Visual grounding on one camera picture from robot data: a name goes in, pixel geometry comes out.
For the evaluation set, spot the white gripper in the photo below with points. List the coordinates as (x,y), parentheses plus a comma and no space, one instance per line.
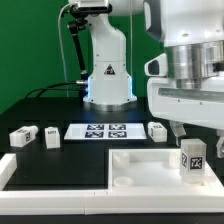
(204,107)

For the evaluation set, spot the white square table top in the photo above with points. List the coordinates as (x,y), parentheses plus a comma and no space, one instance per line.
(146,167)

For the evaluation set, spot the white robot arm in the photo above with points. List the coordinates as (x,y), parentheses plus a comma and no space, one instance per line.
(170,51)

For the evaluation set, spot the white U-shaped obstacle fence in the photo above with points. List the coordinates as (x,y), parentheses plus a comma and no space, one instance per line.
(207,197)

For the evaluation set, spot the white tag sheet with markers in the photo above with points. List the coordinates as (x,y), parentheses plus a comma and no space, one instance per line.
(112,131)

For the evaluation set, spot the camera on top mount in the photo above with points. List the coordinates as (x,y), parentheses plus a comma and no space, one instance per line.
(91,6)

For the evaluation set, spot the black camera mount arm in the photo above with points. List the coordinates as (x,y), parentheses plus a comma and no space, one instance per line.
(74,30)

